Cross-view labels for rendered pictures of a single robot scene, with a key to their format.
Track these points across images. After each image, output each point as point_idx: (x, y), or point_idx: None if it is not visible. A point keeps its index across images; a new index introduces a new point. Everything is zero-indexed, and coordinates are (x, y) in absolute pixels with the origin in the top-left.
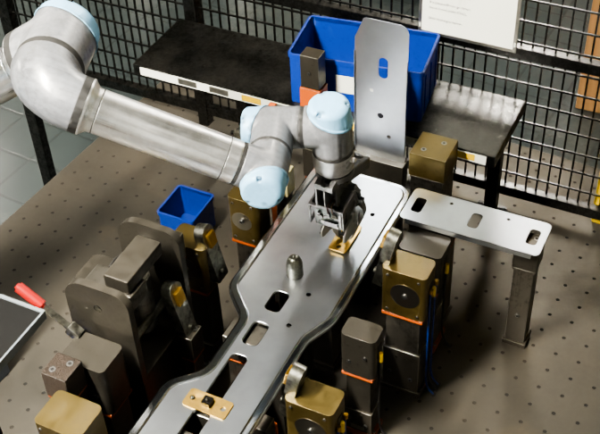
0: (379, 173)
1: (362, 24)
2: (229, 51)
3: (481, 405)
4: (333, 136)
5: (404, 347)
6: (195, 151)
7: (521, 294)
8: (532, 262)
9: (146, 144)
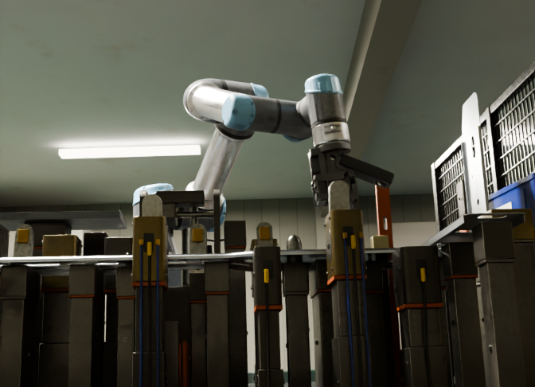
0: (478, 269)
1: (462, 113)
2: None
3: None
4: (310, 95)
5: (337, 331)
6: (219, 98)
7: (487, 306)
8: (481, 242)
9: (205, 102)
